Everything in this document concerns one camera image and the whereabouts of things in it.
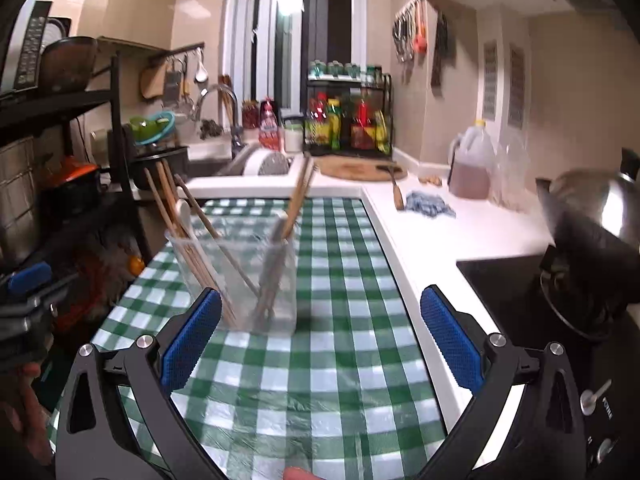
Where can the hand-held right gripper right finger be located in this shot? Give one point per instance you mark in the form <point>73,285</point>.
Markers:
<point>450,340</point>

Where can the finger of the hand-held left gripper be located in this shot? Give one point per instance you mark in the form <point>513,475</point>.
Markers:
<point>30,278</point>
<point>52,295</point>

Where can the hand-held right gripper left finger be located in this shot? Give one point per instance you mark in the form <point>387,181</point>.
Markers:
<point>192,340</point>

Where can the clear plastic utensil holder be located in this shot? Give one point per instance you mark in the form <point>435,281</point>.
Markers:
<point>240,305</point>

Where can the metal fork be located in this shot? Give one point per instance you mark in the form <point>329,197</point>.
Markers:
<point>269,275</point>

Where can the hanging kitchen utensils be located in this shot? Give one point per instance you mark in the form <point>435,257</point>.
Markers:
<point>410,30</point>

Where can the person's left hand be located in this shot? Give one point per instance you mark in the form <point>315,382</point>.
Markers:
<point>25,410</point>

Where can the person's right hand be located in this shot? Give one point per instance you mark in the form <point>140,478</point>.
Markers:
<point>301,475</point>

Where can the colourful crumpled bags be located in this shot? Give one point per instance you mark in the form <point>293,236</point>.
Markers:
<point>95,280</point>

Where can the black gas stove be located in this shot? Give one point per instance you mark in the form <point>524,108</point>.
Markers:
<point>505,290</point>

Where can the orange lidded pot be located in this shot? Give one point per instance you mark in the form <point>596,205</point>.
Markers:
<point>70,180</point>

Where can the green checked tablecloth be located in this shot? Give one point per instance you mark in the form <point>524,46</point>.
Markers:
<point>330,310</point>

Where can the blue cloth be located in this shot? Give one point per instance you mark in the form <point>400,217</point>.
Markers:
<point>430,206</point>

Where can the black cooking pot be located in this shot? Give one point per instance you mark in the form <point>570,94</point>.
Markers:
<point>160,165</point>

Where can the oil jug with yellow cap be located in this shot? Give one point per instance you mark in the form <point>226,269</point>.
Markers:
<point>470,170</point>

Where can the clear plastic jug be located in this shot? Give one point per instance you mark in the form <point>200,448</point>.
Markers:
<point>512,180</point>

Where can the black shelf rack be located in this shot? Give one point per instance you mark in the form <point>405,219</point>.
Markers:
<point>117,110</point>

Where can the green bowl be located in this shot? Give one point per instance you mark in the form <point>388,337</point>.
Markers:
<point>150,127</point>

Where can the wok with steel lid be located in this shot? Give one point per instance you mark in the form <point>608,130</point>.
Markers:
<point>595,210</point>

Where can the round wooden board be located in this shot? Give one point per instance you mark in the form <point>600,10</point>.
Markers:
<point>350,167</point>

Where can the brown bowl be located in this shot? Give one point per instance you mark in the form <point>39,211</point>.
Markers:
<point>67,62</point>

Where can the white jar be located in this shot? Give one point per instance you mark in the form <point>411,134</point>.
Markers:
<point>294,140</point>

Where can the pink dish soap bottle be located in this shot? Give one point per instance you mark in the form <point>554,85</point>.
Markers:
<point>270,127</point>

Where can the microwave oven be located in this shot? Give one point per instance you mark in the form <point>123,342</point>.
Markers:
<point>30,50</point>

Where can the red jar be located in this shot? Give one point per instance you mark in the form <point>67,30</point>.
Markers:
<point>251,117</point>

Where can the hanging wooden cutting board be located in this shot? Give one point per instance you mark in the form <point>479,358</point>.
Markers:
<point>152,82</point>

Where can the black spice rack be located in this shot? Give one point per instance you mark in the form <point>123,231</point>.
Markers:
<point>389,110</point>

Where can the row of sauce bottles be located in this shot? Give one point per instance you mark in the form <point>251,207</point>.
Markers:
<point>345,125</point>

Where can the metal grater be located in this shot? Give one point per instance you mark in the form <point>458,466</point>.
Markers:
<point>173,82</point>

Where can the chrome faucet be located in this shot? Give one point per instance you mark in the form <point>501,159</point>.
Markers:
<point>222,92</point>

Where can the white ladle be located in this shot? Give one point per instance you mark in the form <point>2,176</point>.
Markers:
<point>201,72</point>

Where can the hanging cleaver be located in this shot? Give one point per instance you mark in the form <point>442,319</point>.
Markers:
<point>439,55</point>

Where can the row of green capped jars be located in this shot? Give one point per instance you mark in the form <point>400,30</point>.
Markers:
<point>345,71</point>

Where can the white framed window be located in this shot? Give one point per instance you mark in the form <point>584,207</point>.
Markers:
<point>295,25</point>

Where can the wall vent grille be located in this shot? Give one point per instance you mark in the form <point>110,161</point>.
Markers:
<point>516,87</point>
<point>490,80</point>

